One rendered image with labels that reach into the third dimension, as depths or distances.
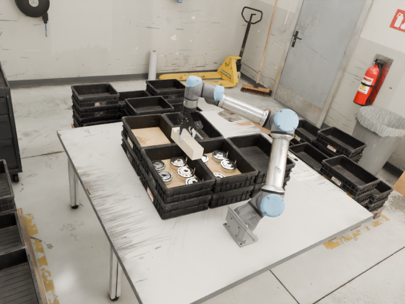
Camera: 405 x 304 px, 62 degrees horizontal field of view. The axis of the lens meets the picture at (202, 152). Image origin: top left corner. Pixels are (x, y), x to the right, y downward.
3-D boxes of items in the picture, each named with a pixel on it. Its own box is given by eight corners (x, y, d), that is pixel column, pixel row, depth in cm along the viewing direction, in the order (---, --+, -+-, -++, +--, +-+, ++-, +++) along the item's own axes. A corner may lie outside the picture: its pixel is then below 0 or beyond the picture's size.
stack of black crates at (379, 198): (383, 207, 325) (395, 189, 313) (365, 216, 309) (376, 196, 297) (349, 183, 351) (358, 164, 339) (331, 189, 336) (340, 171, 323)
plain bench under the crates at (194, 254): (334, 281, 257) (374, 215, 220) (140, 399, 173) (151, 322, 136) (217, 165, 363) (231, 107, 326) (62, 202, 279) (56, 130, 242)
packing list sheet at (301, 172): (320, 175, 249) (321, 175, 249) (299, 183, 237) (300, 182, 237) (290, 152, 271) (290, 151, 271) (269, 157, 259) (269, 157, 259)
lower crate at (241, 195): (250, 201, 211) (255, 186, 205) (209, 211, 197) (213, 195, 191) (219, 164, 239) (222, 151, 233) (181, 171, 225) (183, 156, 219)
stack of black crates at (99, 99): (108, 120, 378) (109, 82, 354) (119, 133, 358) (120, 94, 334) (72, 125, 357) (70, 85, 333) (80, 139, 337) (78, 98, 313)
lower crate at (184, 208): (209, 211, 197) (213, 195, 191) (161, 222, 183) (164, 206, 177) (181, 171, 225) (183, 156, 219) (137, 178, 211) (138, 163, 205)
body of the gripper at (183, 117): (188, 120, 186) (191, 101, 180) (196, 128, 181) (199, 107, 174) (176, 122, 182) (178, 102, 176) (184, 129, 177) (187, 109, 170)
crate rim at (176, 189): (215, 183, 186) (216, 180, 185) (166, 193, 172) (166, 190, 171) (185, 145, 214) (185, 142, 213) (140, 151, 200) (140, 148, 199)
